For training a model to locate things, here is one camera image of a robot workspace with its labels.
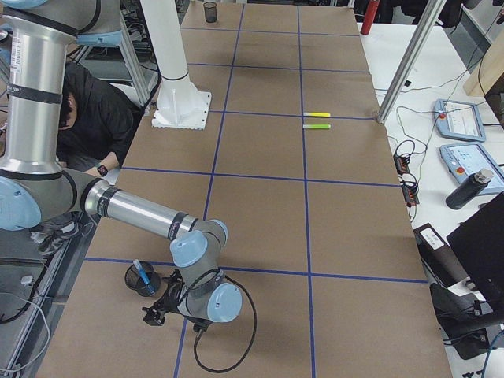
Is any lower teach pendant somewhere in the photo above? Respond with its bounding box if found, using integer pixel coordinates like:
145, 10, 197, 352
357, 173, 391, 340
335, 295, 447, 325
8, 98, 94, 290
439, 142, 503, 195

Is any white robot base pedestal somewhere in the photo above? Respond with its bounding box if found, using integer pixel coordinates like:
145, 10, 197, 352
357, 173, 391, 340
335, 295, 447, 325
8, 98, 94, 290
141, 0, 212, 130

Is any blue marker pen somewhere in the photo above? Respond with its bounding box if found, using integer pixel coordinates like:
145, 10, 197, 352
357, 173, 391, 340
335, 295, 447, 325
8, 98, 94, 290
133, 259, 154, 295

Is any near black mesh pen cup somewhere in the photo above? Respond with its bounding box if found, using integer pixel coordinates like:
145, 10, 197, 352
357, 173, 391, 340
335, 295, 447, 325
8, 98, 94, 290
124, 261, 161, 297

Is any green marker pen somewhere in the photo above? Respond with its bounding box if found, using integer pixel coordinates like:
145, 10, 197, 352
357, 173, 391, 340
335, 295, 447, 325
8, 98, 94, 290
302, 124, 332, 129

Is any black mesh pen cup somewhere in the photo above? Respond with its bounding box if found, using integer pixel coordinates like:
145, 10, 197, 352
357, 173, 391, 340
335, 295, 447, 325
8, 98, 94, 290
124, 261, 161, 297
203, 1, 218, 23

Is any yellow marker pen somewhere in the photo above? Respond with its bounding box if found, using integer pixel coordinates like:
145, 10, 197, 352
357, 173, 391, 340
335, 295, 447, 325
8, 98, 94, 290
303, 112, 332, 118

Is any black monitor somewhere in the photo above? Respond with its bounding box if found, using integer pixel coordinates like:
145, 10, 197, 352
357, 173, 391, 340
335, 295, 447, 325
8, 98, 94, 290
447, 194, 503, 309

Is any far black mesh pen cup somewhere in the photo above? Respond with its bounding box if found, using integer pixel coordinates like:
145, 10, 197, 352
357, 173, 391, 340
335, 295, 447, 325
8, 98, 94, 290
203, 1, 218, 23

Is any upper teach pendant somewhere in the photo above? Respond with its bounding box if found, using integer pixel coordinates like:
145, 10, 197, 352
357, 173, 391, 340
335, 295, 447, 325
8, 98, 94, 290
433, 98, 486, 142

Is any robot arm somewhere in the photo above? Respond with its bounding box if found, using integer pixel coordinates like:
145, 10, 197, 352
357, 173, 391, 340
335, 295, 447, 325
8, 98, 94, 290
1, 1, 242, 325

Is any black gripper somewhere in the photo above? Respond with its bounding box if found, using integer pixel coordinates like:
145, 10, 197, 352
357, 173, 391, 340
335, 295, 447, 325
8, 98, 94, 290
142, 271, 184, 326

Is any dark water bottle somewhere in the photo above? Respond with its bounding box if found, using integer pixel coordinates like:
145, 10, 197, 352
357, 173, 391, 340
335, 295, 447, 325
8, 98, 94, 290
445, 169, 494, 209

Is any aluminium frame post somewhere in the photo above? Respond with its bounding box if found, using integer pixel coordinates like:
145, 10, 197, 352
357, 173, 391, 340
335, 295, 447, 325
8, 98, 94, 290
376, 0, 447, 124

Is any person in black jacket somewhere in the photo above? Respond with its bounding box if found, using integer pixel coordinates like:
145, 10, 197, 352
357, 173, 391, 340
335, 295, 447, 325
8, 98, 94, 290
57, 63, 143, 177

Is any teach pendant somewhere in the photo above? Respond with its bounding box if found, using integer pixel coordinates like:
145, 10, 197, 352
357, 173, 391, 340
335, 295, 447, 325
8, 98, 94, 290
439, 142, 503, 195
433, 98, 486, 142

